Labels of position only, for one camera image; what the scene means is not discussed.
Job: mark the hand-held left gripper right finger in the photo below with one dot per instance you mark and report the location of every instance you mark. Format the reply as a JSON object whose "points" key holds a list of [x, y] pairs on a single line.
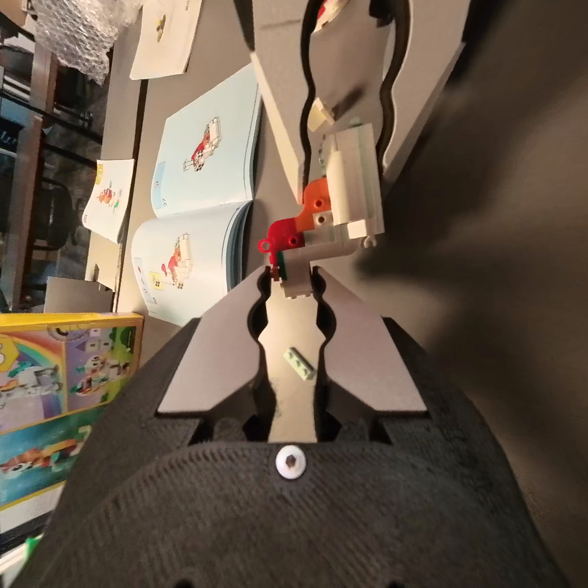
{"points": [[367, 367]]}

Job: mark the cream lego piece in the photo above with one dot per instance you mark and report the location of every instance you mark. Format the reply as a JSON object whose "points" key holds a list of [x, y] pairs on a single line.
{"points": [[320, 115]]}

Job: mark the white and red lego piece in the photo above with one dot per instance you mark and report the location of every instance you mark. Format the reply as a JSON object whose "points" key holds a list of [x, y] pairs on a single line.
{"points": [[327, 13]]}

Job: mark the cream instruction booklet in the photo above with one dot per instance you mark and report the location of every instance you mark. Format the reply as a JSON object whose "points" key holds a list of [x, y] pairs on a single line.
{"points": [[165, 41]]}

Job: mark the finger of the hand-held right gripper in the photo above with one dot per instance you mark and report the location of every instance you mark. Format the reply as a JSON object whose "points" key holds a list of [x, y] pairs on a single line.
{"points": [[427, 50], [280, 69]]}

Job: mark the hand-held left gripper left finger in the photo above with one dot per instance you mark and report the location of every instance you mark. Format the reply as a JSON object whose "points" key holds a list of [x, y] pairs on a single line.
{"points": [[211, 367]]}

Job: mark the green plastic bin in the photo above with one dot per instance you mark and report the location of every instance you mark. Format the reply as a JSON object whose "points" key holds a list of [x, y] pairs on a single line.
{"points": [[30, 547]]}

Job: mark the pale green lego plate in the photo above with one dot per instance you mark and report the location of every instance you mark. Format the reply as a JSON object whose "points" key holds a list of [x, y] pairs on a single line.
{"points": [[299, 363]]}

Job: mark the black office chair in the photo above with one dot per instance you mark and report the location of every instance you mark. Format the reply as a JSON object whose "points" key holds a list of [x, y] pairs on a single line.
{"points": [[57, 206]]}

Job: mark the open light blue instruction booklet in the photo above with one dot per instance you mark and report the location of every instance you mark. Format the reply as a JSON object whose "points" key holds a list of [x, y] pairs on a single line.
{"points": [[206, 151]]}

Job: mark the small white instruction booklet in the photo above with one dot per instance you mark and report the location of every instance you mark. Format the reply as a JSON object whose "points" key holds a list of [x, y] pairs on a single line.
{"points": [[108, 202]]}

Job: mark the grey cardboard sheet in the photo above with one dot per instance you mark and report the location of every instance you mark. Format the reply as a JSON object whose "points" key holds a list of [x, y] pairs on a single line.
{"points": [[78, 294]]}

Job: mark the wooden shelf frame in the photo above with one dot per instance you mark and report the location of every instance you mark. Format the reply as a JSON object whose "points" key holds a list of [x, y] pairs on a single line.
{"points": [[30, 160]]}

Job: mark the colourful lego set box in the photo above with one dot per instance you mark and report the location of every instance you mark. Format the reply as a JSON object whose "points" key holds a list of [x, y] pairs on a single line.
{"points": [[69, 367]]}

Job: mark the white and red lego model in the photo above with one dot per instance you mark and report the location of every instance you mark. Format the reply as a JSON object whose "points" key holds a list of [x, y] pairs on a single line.
{"points": [[353, 183]]}

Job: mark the clear bubble wrap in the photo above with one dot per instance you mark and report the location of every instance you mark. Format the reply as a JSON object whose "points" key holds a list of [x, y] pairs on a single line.
{"points": [[78, 32]]}

